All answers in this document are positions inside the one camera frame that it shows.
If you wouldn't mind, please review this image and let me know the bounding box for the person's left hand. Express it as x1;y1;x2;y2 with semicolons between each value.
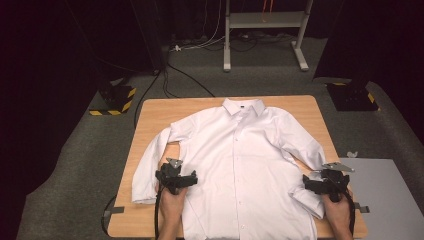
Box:
155;184;190;231

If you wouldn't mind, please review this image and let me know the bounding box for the black metal column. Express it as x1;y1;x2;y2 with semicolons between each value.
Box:
129;0;169;75

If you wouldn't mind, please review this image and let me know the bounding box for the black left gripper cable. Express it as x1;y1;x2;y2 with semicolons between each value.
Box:
153;186;165;240

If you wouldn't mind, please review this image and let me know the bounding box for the person's right hand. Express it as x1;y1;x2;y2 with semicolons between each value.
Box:
320;189;354;232

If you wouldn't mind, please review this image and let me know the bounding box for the black floor cable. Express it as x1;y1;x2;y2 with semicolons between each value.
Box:
165;63;216;98
133;69;162;129

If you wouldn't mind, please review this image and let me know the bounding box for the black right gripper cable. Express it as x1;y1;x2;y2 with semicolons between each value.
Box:
343;189;356;236

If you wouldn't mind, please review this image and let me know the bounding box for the tangle of black cables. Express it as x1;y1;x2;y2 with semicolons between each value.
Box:
229;30;298;53

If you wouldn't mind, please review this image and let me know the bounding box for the orange hanging cable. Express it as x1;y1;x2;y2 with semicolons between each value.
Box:
261;0;274;23

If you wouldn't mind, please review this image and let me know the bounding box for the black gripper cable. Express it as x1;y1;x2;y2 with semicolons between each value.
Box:
343;189;356;236
153;186;165;240

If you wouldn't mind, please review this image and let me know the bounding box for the white metal desk frame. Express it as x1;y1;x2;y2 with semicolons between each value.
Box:
222;0;314;73

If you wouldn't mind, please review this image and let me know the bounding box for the white floor cable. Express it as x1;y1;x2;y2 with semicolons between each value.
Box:
169;0;228;53

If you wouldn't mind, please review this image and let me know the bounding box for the black base with yellow stripes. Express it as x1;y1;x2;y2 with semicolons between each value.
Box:
325;81;380;112
89;83;138;117

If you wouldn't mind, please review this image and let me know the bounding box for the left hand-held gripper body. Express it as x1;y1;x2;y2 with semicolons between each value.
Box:
155;157;188;195

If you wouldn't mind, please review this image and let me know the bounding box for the grey flat panel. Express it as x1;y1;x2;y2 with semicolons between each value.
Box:
338;158;424;240

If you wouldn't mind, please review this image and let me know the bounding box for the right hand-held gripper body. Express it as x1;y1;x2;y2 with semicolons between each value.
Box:
316;162;355;203

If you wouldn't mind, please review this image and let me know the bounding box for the black cable loop under table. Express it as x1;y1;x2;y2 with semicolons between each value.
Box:
100;194;118;236

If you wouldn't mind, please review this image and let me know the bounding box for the white button-up shirt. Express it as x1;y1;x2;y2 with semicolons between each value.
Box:
131;97;327;240

